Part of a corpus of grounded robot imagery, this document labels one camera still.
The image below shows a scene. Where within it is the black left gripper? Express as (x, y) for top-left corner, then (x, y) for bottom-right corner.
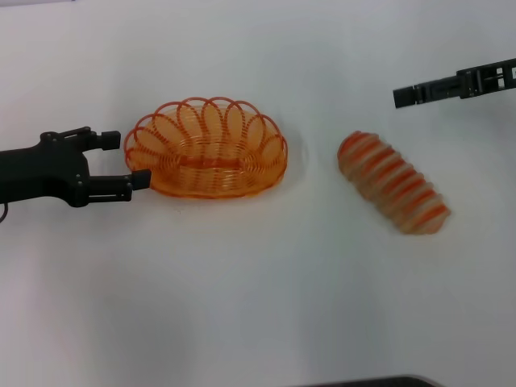
(0, 126), (152, 209)

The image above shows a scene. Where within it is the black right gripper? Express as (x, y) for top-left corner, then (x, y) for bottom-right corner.
(392, 57), (516, 109)

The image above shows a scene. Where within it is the orange white striped bread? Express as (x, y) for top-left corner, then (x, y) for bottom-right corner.
(335, 130), (452, 236)

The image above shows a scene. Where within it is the dark robot torso edge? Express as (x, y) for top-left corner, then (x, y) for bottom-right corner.
(298, 373), (444, 387)

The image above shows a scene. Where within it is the orange plastic wire basket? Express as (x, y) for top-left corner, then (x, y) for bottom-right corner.
(123, 95), (289, 199)

